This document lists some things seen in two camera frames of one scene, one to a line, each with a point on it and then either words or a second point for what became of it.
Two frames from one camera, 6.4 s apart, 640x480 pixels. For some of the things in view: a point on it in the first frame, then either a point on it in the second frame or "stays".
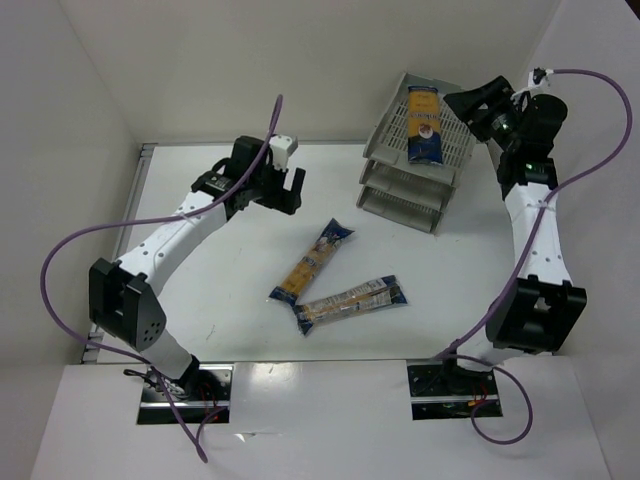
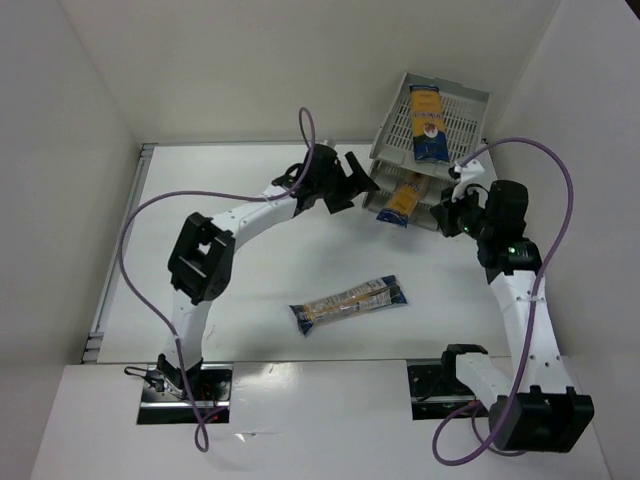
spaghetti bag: (383, 291) stays
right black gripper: (484, 113) -> (447, 216)
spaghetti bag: (424, 135) stays
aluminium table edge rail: (92, 355) stays
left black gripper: (279, 189) -> (343, 185)
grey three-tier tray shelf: (391, 188) stays
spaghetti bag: (312, 263) -> (399, 205)
